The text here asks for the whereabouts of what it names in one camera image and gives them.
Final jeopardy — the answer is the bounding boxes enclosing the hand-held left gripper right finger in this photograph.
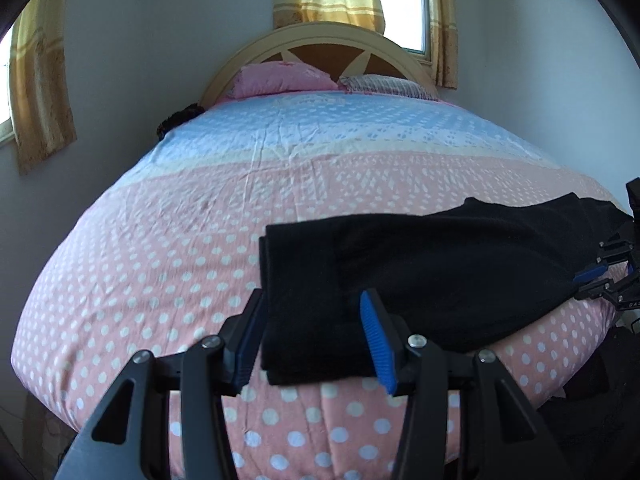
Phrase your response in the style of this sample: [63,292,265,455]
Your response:
[360,289,583,480]

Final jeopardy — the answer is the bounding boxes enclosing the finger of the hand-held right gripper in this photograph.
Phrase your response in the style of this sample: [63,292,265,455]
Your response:
[574,276,640,305]
[572,239,637,285]

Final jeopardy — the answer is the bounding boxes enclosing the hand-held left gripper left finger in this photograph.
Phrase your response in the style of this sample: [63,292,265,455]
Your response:
[54,287,266,480]

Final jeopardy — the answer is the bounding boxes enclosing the black pants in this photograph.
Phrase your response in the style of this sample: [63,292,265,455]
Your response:
[258,193,636,387]

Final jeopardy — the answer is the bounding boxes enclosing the dark cloth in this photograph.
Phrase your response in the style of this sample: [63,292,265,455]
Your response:
[537,327,640,480]

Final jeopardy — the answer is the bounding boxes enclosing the pink and blue dotted bed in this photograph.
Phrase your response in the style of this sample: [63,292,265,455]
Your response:
[11,91,621,480]

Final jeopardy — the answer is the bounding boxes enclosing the black cloth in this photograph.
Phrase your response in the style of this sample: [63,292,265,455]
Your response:
[156,103,206,141]

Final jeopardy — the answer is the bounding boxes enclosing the striped pillow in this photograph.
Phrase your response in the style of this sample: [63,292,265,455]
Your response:
[337,74,438,101]

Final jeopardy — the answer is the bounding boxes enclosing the pink pillow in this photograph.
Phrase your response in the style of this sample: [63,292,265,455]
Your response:
[227,60,341,101]

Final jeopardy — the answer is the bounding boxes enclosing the cream wooden headboard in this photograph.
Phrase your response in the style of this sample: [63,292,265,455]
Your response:
[200,21,440,107]

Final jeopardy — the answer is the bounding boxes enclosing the window with grey frame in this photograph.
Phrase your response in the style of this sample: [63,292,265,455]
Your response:
[376,0,433,58]
[0,35,18,148]

